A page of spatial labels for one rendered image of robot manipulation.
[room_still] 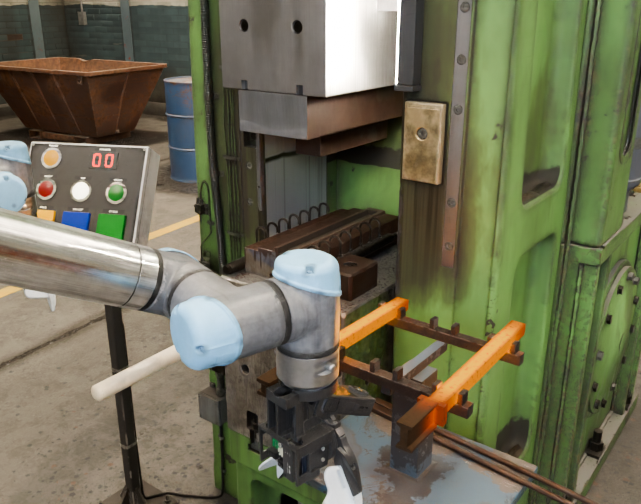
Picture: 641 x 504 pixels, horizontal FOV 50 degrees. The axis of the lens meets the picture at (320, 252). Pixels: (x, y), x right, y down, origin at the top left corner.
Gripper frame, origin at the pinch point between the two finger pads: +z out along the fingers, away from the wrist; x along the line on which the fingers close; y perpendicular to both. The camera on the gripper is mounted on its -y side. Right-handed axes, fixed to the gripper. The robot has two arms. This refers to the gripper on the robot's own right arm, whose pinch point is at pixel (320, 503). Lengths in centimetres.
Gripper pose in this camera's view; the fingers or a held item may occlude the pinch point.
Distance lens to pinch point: 97.0
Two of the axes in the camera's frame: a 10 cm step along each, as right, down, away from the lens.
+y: -7.3, 2.4, -6.4
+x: 6.9, 2.5, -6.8
